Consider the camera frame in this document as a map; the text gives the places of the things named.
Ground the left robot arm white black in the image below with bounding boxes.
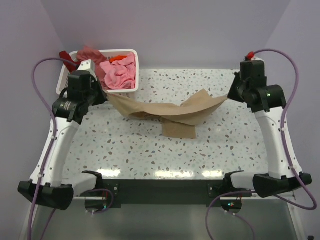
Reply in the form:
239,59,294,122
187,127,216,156
17,70,106,211

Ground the dusty rose t shirt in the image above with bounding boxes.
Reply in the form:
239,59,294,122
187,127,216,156
76,45,108,82

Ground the beige t shirt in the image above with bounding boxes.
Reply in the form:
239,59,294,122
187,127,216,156
107,89,228,139

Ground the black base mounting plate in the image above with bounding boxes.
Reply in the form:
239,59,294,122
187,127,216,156
81,179,252,211

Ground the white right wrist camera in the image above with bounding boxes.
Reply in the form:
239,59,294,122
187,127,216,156
244,56,264,62

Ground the white plastic laundry basket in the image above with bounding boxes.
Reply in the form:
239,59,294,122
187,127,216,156
55,49,140,99

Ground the orange t shirt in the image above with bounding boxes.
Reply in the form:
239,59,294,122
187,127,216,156
109,55,128,63

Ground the dark red t shirt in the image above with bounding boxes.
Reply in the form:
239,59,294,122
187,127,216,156
59,51,81,73

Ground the pink t shirt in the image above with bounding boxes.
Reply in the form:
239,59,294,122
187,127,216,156
100,52,136,90

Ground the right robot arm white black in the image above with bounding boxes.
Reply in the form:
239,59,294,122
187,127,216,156
220,60,312,198

